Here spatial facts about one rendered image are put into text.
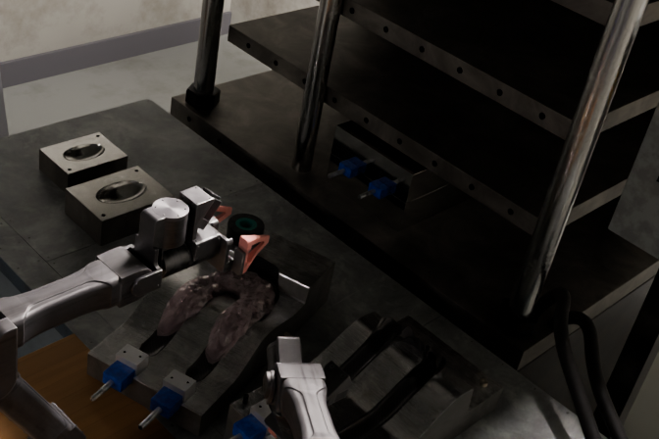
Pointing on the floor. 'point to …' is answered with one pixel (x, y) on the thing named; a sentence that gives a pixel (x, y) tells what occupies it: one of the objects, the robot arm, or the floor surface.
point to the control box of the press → (644, 226)
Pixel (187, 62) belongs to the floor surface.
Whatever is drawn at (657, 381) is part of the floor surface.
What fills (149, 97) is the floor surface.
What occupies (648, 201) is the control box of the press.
